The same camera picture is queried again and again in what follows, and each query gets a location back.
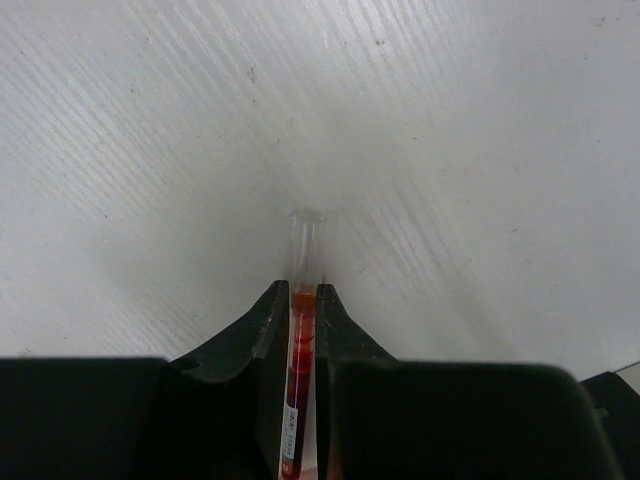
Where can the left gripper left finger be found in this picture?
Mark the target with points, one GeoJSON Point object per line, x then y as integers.
{"type": "Point", "coordinates": [226, 398]}

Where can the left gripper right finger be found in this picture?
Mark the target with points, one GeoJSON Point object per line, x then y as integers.
{"type": "Point", "coordinates": [337, 338]}

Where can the red gel pen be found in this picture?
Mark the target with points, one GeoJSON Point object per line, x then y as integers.
{"type": "Point", "coordinates": [305, 277]}

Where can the black two-slot container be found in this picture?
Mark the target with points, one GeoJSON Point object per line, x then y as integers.
{"type": "Point", "coordinates": [617, 404]}

